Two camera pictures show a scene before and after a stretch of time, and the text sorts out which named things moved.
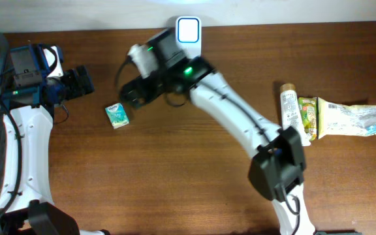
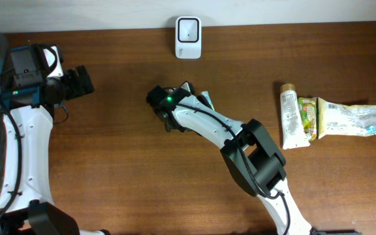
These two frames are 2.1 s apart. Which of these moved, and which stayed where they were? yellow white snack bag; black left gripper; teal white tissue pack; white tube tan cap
Moved: teal white tissue pack
Stayed: yellow white snack bag; black left gripper; white tube tan cap
